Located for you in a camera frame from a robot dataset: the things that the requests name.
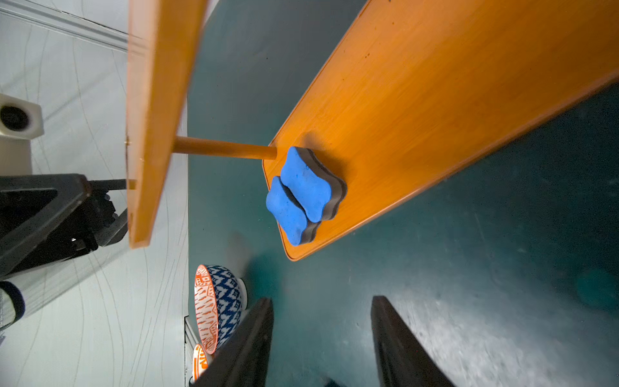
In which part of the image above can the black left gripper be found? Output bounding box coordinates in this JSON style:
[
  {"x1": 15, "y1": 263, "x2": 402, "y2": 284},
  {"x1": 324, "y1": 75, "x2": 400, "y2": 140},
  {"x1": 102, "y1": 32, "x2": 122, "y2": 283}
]
[{"x1": 1, "y1": 174, "x2": 127, "y2": 277}]

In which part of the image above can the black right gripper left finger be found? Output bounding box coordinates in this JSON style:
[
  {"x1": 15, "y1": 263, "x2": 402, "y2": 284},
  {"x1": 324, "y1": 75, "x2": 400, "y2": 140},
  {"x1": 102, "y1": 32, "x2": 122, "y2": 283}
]
[{"x1": 194, "y1": 298, "x2": 274, "y2": 386}]

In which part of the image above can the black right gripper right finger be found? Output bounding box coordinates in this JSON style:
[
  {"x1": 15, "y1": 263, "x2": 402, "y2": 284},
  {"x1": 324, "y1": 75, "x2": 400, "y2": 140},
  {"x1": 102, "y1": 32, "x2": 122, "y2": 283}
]
[{"x1": 371, "y1": 296, "x2": 454, "y2": 387}]

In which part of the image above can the blue eraser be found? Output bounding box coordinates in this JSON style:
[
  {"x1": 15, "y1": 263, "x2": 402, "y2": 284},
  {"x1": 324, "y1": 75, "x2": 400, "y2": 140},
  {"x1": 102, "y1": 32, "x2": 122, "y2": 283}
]
[
  {"x1": 280, "y1": 147, "x2": 348, "y2": 223},
  {"x1": 266, "y1": 176, "x2": 319, "y2": 246}
]

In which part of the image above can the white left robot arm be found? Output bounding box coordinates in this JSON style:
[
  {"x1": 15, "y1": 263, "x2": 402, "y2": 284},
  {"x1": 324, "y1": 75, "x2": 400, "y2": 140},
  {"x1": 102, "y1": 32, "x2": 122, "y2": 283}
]
[{"x1": 1, "y1": 174, "x2": 127, "y2": 330}]

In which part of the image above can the orange floral bowl near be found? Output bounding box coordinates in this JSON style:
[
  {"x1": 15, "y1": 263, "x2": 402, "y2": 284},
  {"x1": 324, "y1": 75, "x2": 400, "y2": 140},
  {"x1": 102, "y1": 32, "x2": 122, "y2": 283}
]
[{"x1": 191, "y1": 343, "x2": 212, "y2": 384}]

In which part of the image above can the orange patterned bowl far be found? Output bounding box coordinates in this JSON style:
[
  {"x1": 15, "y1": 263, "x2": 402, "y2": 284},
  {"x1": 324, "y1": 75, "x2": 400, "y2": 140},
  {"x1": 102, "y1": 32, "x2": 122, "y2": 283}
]
[{"x1": 194, "y1": 264, "x2": 248, "y2": 355}]

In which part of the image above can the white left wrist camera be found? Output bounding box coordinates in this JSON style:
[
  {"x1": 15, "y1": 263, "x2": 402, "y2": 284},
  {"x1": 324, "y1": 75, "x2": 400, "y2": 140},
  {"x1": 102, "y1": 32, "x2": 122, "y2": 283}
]
[{"x1": 0, "y1": 94, "x2": 44, "y2": 140}]

